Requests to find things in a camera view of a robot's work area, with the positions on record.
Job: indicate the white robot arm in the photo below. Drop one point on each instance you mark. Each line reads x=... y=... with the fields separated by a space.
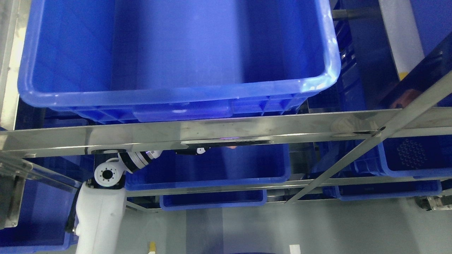
x=101 y=201

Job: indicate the blue middle shelf crate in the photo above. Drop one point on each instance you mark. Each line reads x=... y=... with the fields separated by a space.
x=219 y=166

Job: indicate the large blue top crate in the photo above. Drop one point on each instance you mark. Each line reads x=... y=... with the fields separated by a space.
x=128 y=61

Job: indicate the blue shelf crate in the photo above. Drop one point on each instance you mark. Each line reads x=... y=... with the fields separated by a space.
x=179 y=202
x=418 y=157
x=219 y=166

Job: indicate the blue right shelf crate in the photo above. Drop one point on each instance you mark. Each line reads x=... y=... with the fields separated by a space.
x=418 y=157

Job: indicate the blue left lower crate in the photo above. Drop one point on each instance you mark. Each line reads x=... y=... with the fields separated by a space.
x=42 y=220

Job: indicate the blue lower shelf crate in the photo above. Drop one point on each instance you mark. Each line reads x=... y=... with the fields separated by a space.
x=179 y=202

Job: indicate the stainless steel shelf frame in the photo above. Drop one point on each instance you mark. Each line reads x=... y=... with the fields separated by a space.
x=367 y=105

